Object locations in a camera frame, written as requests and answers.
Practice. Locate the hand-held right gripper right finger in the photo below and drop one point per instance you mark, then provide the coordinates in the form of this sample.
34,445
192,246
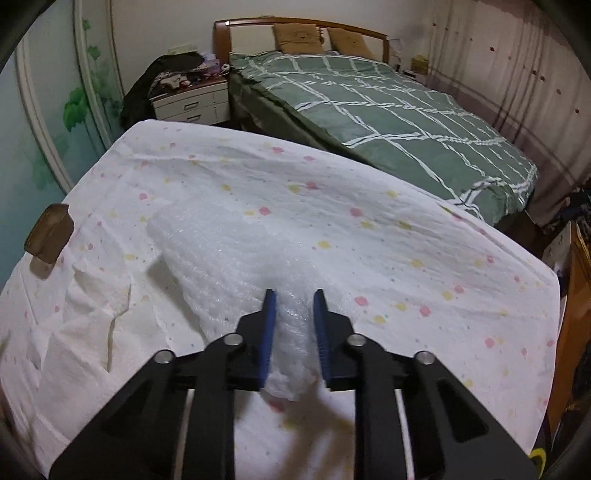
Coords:
322,332

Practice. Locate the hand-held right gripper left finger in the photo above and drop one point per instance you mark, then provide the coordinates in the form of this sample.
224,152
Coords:
268,323

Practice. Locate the bubble wrap sheet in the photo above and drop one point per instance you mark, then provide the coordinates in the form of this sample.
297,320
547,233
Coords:
221,258

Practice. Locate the white paper towel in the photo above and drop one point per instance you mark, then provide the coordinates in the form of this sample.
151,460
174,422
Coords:
83,332

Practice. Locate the floral white tablecloth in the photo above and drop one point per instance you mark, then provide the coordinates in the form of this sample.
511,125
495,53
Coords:
369,258

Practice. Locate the green checked duvet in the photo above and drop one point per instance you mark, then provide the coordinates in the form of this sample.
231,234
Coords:
378,115

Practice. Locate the white nightstand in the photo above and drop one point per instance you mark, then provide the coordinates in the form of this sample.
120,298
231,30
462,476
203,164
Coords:
194,104

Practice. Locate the brown plastic food container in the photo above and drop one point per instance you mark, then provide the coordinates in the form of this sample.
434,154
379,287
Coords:
48,233

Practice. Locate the black bin with yellow rim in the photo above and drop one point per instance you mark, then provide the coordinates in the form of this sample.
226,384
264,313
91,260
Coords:
538,464

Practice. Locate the wooden desk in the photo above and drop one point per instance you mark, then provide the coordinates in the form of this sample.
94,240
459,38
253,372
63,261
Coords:
577,323

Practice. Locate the pile of small clothes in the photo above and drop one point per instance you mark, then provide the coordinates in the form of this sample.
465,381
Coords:
194,74

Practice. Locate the black jacket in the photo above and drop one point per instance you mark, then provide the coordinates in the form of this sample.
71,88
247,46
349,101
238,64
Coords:
138,92

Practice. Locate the dark clothes pile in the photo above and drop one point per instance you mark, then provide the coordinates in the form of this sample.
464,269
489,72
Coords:
577,203

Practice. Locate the brown pillow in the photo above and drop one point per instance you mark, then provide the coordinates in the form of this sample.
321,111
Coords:
351,42
298,38

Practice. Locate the wooden bed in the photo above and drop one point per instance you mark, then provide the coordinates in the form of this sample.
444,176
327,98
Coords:
249,34

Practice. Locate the painted wardrobe door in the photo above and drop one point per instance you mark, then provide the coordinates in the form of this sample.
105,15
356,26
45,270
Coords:
51,115

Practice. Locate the pink striped curtain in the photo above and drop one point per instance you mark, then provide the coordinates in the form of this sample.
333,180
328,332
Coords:
517,69

